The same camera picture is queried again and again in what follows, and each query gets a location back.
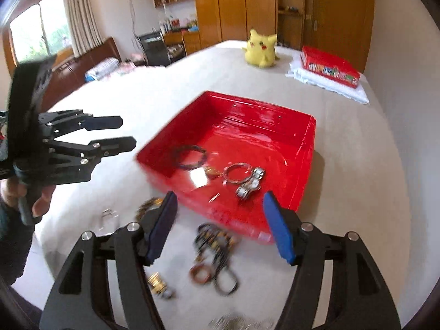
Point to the dark wooden headboard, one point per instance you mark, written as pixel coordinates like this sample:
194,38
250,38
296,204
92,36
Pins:
72,72

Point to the wooden wardrobe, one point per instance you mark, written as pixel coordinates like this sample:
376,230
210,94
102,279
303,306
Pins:
233,7

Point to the wooden desk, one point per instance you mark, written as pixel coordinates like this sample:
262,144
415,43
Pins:
190,41

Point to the open wooden shelf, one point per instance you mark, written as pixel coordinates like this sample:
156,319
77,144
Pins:
290,10

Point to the small silver pin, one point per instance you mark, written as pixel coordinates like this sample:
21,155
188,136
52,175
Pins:
215,197

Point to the window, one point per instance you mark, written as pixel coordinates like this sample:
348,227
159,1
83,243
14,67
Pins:
41,31

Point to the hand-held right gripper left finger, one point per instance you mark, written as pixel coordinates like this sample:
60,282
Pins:
161,228

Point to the striped folded towel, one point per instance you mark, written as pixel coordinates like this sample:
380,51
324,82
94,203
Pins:
101,69

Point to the beige curtain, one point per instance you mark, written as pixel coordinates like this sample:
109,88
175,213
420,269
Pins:
82,17

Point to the red plastic tray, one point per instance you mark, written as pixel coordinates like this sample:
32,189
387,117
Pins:
240,134

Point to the person's left forearm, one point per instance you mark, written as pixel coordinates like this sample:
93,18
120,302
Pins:
13,244

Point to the yellow plush toy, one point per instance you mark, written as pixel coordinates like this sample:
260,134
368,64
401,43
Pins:
259,50

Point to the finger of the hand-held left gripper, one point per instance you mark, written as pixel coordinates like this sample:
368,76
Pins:
117,145
106,122

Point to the black office chair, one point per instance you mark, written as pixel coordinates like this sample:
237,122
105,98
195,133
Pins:
154,50

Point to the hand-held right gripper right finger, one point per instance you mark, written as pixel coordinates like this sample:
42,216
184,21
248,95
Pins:
278,230

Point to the red printed tin box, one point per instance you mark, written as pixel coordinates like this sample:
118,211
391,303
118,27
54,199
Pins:
326,62

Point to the wooden door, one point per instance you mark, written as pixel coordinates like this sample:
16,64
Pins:
340,17

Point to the floral bedding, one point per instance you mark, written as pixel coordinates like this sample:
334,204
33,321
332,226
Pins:
137,63

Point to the gold bead charm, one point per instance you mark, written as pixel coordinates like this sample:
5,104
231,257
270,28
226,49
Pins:
213,172

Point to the person's left hand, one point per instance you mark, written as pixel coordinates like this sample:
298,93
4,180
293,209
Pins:
43,202

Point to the silver metal link band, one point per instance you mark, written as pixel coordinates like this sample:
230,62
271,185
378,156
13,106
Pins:
247,187

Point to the white folded cloth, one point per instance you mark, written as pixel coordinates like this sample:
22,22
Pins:
330,87

